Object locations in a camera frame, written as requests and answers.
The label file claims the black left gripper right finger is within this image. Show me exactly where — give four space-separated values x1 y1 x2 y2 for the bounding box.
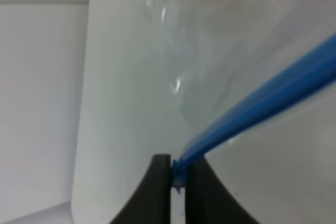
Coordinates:
185 157 258 224

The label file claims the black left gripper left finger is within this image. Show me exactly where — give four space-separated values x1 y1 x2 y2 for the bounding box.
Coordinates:
111 154 172 224

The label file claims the clear zip bag blue zipper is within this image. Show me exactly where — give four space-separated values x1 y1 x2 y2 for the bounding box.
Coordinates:
71 0 335 223

